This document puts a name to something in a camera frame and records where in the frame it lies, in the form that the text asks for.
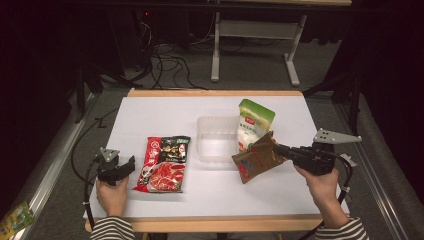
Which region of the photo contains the right hand-held gripper cable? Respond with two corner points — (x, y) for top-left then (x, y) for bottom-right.
(297, 150), (355, 240)

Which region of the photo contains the hand-held gripper cable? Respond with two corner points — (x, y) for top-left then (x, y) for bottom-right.
(82, 155), (102, 232)
(297, 150), (355, 240)

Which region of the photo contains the clear plastic container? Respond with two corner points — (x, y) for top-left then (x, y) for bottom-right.
(195, 115), (242, 164)

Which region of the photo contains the aluminium floor rail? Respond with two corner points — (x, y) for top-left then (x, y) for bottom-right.
(333, 96), (424, 240)
(9, 92), (98, 240)

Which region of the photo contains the person's right hand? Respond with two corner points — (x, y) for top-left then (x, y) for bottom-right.
(293, 164), (342, 215)

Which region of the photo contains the black floor cable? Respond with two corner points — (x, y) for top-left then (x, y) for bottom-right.
(70, 106), (120, 183)

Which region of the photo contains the white-legged desk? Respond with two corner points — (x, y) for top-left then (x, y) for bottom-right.
(208, 0), (353, 88)

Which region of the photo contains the brown sauce pouch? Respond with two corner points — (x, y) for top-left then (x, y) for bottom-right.
(231, 130), (289, 185)

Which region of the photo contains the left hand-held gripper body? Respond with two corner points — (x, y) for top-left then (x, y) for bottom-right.
(95, 147), (130, 187)

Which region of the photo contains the black stand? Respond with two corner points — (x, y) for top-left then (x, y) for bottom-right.
(301, 71), (364, 138)
(73, 59), (135, 125)

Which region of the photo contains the red hotpot seasoning packet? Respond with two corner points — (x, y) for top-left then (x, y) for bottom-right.
(132, 134), (192, 194)

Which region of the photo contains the green and yellow packet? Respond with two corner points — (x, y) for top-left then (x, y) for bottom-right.
(0, 200), (36, 240)

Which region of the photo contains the left hand-held gripper cable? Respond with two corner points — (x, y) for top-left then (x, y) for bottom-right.
(82, 155), (102, 232)

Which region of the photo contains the crumpled white paper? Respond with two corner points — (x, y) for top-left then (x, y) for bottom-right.
(339, 153), (359, 168)

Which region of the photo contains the person's left hand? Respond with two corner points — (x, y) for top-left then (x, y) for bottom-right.
(95, 176), (131, 218)

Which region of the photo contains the white and green starch pouch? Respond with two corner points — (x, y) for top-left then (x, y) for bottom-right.
(236, 98), (277, 153)

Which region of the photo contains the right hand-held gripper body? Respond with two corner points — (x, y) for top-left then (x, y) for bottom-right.
(289, 128), (363, 177)

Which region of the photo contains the bundle of black floor cables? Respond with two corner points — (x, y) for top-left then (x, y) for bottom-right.
(134, 19), (208, 91)

